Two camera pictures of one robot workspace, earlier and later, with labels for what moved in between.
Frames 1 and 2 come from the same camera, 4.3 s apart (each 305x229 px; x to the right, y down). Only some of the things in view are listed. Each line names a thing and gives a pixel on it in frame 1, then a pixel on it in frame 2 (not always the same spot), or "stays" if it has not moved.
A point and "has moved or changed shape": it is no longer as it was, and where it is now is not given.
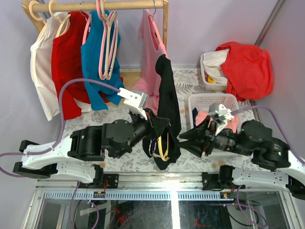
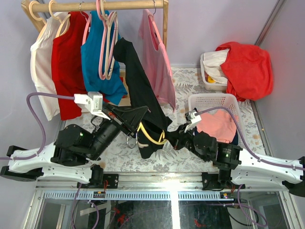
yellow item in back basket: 210,80 stays
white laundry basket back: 208,86 stays
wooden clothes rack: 33,10 stays
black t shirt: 163,150 -> 152,132
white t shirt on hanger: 41,61 stays
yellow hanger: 164,157 has moved or changed shape
